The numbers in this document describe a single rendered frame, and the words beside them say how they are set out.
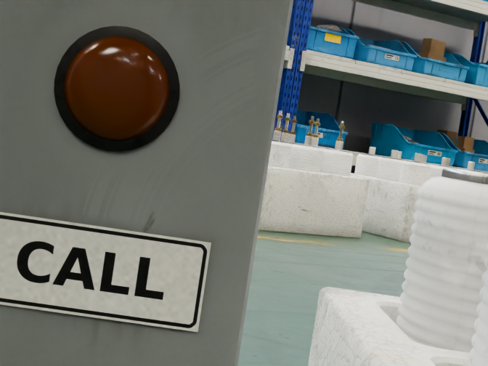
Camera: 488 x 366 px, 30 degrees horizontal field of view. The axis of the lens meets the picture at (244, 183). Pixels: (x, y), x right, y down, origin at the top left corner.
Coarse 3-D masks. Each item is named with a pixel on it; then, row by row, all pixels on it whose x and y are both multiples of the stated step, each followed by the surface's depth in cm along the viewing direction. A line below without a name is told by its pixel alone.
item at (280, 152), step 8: (280, 112) 260; (280, 120) 261; (280, 136) 261; (272, 144) 257; (280, 144) 257; (288, 144) 259; (272, 152) 257; (280, 152) 257; (288, 152) 259; (272, 160) 257; (280, 160) 257; (288, 160) 259
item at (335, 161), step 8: (344, 128) 274; (336, 144) 274; (328, 152) 271; (336, 152) 270; (344, 152) 271; (328, 160) 271; (336, 160) 270; (344, 160) 271; (328, 168) 271; (336, 168) 270; (344, 168) 271
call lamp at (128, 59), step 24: (96, 48) 19; (120, 48) 19; (144, 48) 19; (72, 72) 19; (96, 72) 19; (120, 72) 19; (144, 72) 19; (72, 96) 19; (96, 96) 19; (120, 96) 19; (144, 96) 19; (96, 120) 19; (120, 120) 19; (144, 120) 19
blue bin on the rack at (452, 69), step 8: (408, 48) 580; (448, 56) 600; (416, 64) 573; (424, 64) 566; (432, 64) 568; (440, 64) 570; (448, 64) 572; (456, 64) 592; (416, 72) 572; (424, 72) 566; (432, 72) 569; (440, 72) 572; (448, 72) 574; (456, 72) 578; (464, 72) 581; (456, 80) 580; (464, 80) 582
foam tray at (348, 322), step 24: (336, 288) 50; (336, 312) 44; (360, 312) 44; (384, 312) 45; (312, 336) 51; (336, 336) 43; (360, 336) 38; (384, 336) 39; (312, 360) 49; (336, 360) 42; (360, 360) 37; (384, 360) 34; (408, 360) 35; (432, 360) 36; (456, 360) 37
